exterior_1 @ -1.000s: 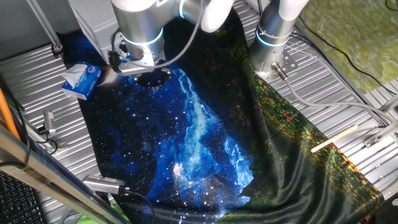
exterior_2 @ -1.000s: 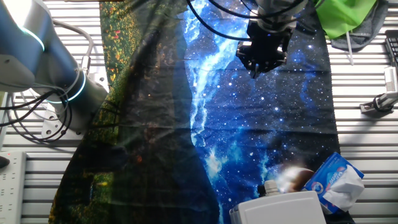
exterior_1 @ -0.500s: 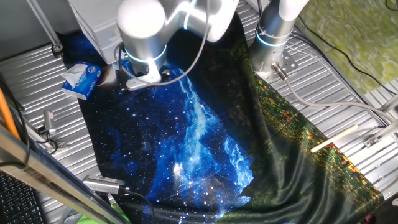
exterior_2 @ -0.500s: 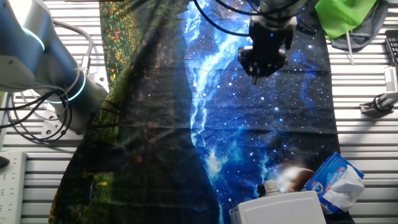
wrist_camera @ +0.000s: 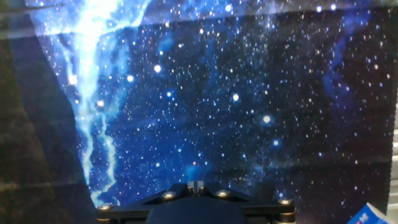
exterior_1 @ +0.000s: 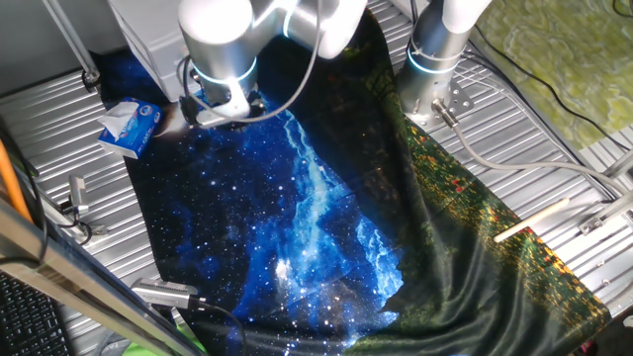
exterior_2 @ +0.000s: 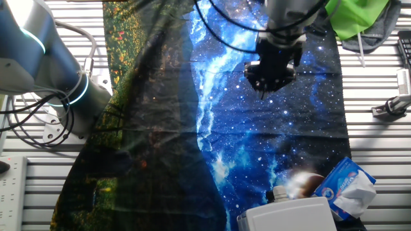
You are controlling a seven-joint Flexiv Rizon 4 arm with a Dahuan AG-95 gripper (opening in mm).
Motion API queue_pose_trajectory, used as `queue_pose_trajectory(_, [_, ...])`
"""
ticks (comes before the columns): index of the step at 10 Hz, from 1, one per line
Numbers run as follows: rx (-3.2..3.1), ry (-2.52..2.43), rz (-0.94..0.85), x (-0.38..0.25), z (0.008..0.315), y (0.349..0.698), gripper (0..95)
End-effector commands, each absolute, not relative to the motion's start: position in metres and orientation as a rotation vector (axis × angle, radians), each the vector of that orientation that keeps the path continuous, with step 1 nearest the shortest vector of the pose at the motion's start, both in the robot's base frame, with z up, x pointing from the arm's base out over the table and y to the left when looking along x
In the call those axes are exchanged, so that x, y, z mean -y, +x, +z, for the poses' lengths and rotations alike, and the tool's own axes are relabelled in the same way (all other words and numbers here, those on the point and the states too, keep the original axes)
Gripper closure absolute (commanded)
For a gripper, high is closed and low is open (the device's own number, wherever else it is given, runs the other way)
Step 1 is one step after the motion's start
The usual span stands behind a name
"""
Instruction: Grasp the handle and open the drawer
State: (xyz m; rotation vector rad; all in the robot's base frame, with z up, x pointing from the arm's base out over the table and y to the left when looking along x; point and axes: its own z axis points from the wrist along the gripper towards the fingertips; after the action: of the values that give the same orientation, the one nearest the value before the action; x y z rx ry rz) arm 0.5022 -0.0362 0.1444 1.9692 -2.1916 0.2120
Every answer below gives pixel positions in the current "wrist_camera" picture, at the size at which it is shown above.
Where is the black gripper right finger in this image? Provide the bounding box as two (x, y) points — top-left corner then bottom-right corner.
(195, 180), (297, 224)

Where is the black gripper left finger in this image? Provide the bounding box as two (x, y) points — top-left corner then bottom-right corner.
(95, 180), (197, 224)

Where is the blue tissue pack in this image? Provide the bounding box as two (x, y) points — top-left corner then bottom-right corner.
(346, 202), (395, 224)

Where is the galaxy and forest print cloth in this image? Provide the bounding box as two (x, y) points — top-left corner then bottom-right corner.
(0, 0), (396, 224)

